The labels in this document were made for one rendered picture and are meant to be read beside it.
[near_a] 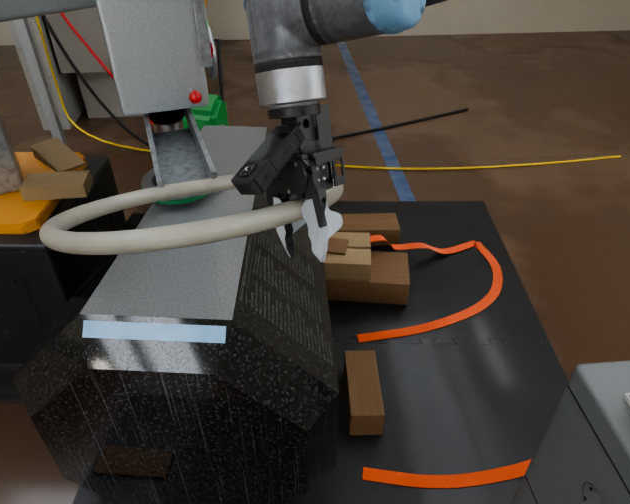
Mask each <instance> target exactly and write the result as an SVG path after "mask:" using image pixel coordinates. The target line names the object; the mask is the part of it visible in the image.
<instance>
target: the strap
mask: <svg viewBox="0 0 630 504"><path fill-rule="evenodd" d="M370 241H371V242H374V241H386V242H387V243H388V244H389V245H390V246H391V247H392V248H393V249H395V250H407V249H416V248H428V249H431V250H433V251H436V252H439V253H442V254H451V253H456V252H459V251H462V250H465V249H468V248H471V247H474V246H475V247H476V248H477V249H478V250H479V251H480V252H481V253H482V255H483V256H484V257H485V258H486V259H487V260H488V262H489V264H490V266H491V268H492V272H493V283H492V287H491V289H490V291H489V292H488V294H487V295H486V296H485V297H484V298H483V299H482V300H481V301H479V302H478V303H476V304H475V305H473V306H471V307H469V308H467V309H465V310H463V311H460V312H458V313H455V314H453V315H450V316H447V317H444V318H441V319H438V320H435V321H432V322H428V323H424V324H420V325H416V326H411V327H406V328H400V329H394V330H386V331H379V332H372V333H364V334H357V338H358V341H359V342H367V341H374V340H381V339H388V338H395V337H402V336H408V335H413V334H418V333H422V332H427V331H430V330H434V329H437V328H441V327H444V326H447V325H450V324H453V323H456V322H458V321H461V320H463V319H466V318H468V317H471V316H473V315H475V314H477V313H479V312H480V311H482V310H484V309H485V308H486V307H488V306H489V305H490V304H491V303H492V302H494V300H495V299H496V298H497V297H498V295H499V293H500V291H501V288H502V282H503V277H502V271H501V268H500V265H499V263H498V262H497V260H496V259H495V257H494V256H493V255H492V254H491V253H490V252H489V251H488V250H487V249H486V248H485V247H484V246H483V245H482V243H481V242H475V241H474V240H472V241H469V242H466V243H463V244H460V245H457V246H454V247H450V248H445V249H438V248H435V247H432V246H429V245H427V244H425V243H407V244H390V243H389V242H388V241H387V240H386V239H385V238H384V237H383V236H382V235H372V236H370ZM531 460H532V459H530V460H527V461H523V462H520V463H517V464H513V465H509V466H505V467H500V468H495V469H490V470H485V471H480V472H473V473H464V474H453V475H422V474H410V473H403V472H396V471H389V470H382V469H375V468H368V467H363V477H362V480H368V481H375V482H381V483H388V484H395V485H402V486H409V487H419V488H460V487H470V486H478V485H485V484H490V483H496V482H500V481H505V480H510V479H514V478H518V477H522V476H524V475H525V472H526V470H527V468H528V466H529V464H530V462H531Z"/></svg>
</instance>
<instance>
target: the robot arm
mask: <svg viewBox="0 0 630 504"><path fill-rule="evenodd" d="M445 1H448V0H244V1H243V7H244V9H245V11H246V16H247V23H248V30H249V36H250V43H251V50H252V56H253V63H254V70H255V78H256V85H257V91H258V98H259V105H260V106H261V107H269V106H270V109H269V110H267V112H268V119H269V120H270V119H281V124H282V126H278V127H275V128H274V130H273V131H272V132H271V133H270V134H269V135H268V137H267V138H266V139H265V140H264V141H263V143H262V144H261V145H260V146H259V147H258V148H257V150H256V151H255V152H254V153H253V154H252V156H251V157H250V158H249V159H248V160H247V161H246V163H245V164H244V165H243V166H242V167H241V168H240V170H239V171H238V172H237V173H236V174H235V176H234V177H233V178H232V179H231V182H232V183H233V185H234V186H235V187H236V189H237V190H238V191H239V193H240V194H241V195H261V194H263V192H264V191H265V190H266V196H267V203H268V206H272V205H276V204H279V203H283V202H286V201H290V200H293V199H296V198H297V197H298V199H303V198H306V199H307V200H305V202H304V204H303V205H302V207H301V213H302V216H303V218H304V219H301V220H298V221H295V222H293V223H290V224H286V225H283V226H280V227H277V228H276V231H277V233H278V236H279V238H280V240H281V242H282V244H283V246H284V248H285V250H286V252H287V254H288V256H289V257H294V242H293V237H292V234H293V233H294V232H296V231H297V230H298V229H299V228H300V227H302V226H303V225H304V224H305V223H307V226H308V236H309V238H310V240H311V246H312V250H311V251H312V253H313V254H314V255H315V256H316V258H317V259H318V260H319V262H324V261H325V258H326V254H327V249H328V239H329V238H330V237H331V236H332V235H333V234H334V233H335V232H337V231H338V230H339V229H340V228H341V227H342V224H343V220H342V216H341V215H340V214H339V213H337V212H334V211H331V210H330V209H329V207H328V204H327V201H326V190H328V189H331V188H332V187H333V179H334V186H339V185H342V184H345V183H346V177H345V167H344V158H343V148H342V147H334V146H333V141H332V132H331V123H330V114H329V105H328V104H324V105H320V103H317V100H323V99H326V97H327V96H326V87H325V78H324V69H323V60H322V51H321V46H323V45H327V44H333V43H339V42H344V41H350V40H355V39H361V38H366V37H372V36H377V35H382V34H398V33H401V32H403V31H404V30H408V29H411V28H413V27H414V26H416V25H417V24H418V22H419V21H420V19H421V18H422V13H423V12H424V9H425V7H427V6H430V5H434V4H437V3H441V2H445ZM337 158H340V160H341V170H342V176H340V177H338V175H337V171H336V169H335V160H334V159H337ZM331 166H332V168H331ZM332 170H333V171H332Z"/></svg>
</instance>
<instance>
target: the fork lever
mask: <svg viewBox="0 0 630 504"><path fill-rule="evenodd" d="M183 110H184V115H185V118H186V120H187V123H188V126H189V129H182V130H174V131H167V132H160V133H152V131H151V126H150V122H149V117H148V113H146V114H143V117H144V122H145V127H146V132H147V137H148V142H149V147H150V152H151V156H152V161H153V166H154V171H155V176H156V181H157V186H158V187H159V188H160V187H164V185H167V184H172V183H178V182H184V181H190V180H197V179H203V178H210V177H211V178H212V179H215V178H217V172H216V169H215V167H214V164H213V162H212V160H211V157H210V155H209V152H208V150H207V148H206V145H205V143H204V140H203V138H202V135H201V133H200V131H199V128H198V126H197V123H196V121H195V118H194V116H193V114H192V111H191V109H190V108H186V109H183ZM218 192H219V191H213V192H206V193H199V194H193V195H187V196H181V197H177V198H171V199H166V200H162V201H161V202H166V201H170V200H176V199H182V198H188V197H193V196H199V195H205V194H211V193H218Z"/></svg>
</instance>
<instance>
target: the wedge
mask: <svg viewBox="0 0 630 504"><path fill-rule="evenodd" d="M31 149H32V152H33V154H34V157H35V158H37V159H38V160H39V161H41V162H42V163H44V164H45V165H47V166H48V167H50V168H51V169H53V170H54V171H56V172H62V171H71V170H74V169H76V168H79V167H82V166H84V165H86V163H85V162H84V161H83V160H82V159H81V158H80V157H78V156H77V155H76V154H75V153H74V152H73V151H72V150H70V149H69V148H68V147H67V146H66V145H65V144H64V143H62V142H61V141H60V140H59V139H58V138H57V137H54V138H51V139H48V140H45V141H42V142H39V143H36V144H33V145H31Z"/></svg>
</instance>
